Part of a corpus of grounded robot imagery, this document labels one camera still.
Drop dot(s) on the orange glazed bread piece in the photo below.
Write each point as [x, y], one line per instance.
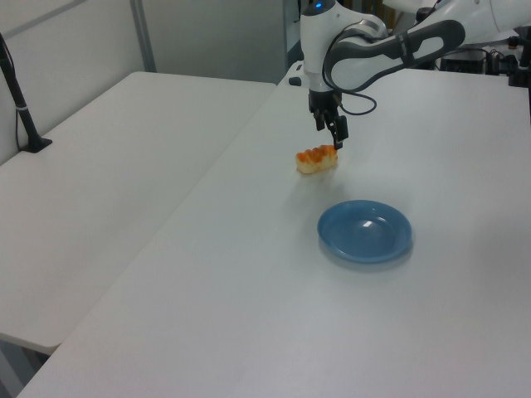
[315, 159]

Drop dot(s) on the black electronics box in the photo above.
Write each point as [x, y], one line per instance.
[460, 62]

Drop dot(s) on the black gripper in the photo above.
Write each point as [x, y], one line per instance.
[323, 101]

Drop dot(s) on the black clamp mount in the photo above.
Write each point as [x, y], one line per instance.
[518, 74]

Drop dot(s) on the black camera stand pole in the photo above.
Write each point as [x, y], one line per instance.
[20, 108]

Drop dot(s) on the blue round plate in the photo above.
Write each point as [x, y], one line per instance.
[365, 236]

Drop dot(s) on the white side table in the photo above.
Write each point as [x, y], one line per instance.
[103, 186]

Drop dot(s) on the grey metal partition post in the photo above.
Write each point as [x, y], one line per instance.
[143, 37]

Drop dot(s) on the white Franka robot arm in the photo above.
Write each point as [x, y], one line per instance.
[315, 41]

